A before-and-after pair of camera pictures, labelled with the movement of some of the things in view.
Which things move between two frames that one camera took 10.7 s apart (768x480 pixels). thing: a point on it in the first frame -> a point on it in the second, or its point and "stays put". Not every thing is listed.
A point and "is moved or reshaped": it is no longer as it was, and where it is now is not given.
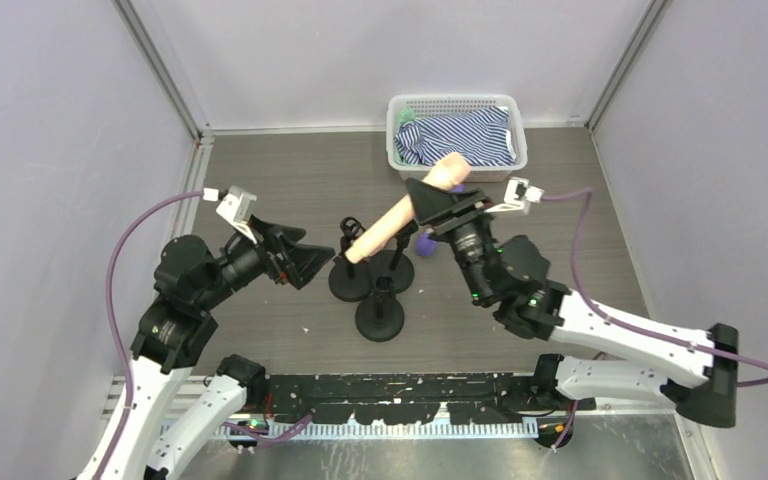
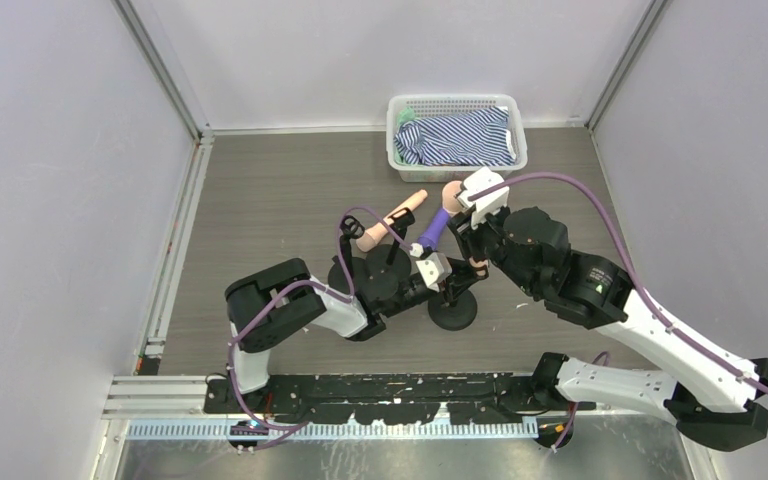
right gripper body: (451, 215) stays put
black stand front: (380, 316) is moved or reshaped
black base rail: (397, 399) stays put
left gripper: (275, 254) -> (453, 279)
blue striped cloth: (484, 137) stays put
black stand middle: (394, 264) stays put
